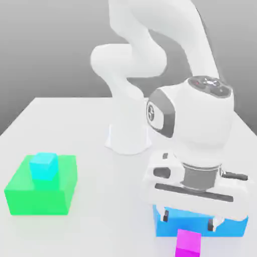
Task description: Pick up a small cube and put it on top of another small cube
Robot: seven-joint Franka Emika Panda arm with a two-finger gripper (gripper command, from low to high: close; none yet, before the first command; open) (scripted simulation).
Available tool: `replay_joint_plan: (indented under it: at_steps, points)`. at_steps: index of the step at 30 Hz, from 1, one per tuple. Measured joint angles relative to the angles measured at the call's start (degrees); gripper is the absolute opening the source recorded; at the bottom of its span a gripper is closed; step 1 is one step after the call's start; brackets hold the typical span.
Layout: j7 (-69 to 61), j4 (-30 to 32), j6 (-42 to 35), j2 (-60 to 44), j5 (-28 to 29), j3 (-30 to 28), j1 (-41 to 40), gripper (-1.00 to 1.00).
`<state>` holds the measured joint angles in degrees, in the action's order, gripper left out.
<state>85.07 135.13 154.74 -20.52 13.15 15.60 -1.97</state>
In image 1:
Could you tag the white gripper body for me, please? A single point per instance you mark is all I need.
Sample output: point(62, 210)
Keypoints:
point(200, 202)

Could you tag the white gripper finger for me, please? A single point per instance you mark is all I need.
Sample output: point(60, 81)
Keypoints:
point(215, 223)
point(165, 214)

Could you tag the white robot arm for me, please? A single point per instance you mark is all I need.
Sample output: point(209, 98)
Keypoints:
point(200, 120)

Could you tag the small magenta cube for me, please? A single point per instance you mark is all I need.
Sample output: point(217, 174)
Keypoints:
point(188, 243)

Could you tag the small cyan cube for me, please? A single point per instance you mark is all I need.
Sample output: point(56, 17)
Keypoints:
point(44, 165)

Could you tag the large blue box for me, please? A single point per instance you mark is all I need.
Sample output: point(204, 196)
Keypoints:
point(190, 222)

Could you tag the large green box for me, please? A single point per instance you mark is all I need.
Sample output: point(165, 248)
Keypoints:
point(40, 196)

